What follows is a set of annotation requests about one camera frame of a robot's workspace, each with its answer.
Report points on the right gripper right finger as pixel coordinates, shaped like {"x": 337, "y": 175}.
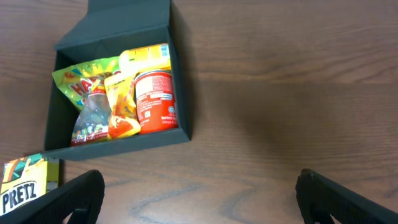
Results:
{"x": 322, "y": 200}

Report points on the yellow Pretz snack box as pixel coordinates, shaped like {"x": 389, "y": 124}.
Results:
{"x": 26, "y": 179}

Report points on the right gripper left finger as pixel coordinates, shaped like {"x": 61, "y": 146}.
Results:
{"x": 79, "y": 199}

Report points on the yellow orange candy packet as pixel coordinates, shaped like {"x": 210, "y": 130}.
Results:
{"x": 123, "y": 121}

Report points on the yellow Mentos bottle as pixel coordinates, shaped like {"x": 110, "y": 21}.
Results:
{"x": 145, "y": 59}

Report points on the Haribo gummy bag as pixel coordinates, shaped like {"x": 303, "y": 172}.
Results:
{"x": 83, "y": 85}

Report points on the red tin can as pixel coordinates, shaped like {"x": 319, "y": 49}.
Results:
{"x": 155, "y": 101}

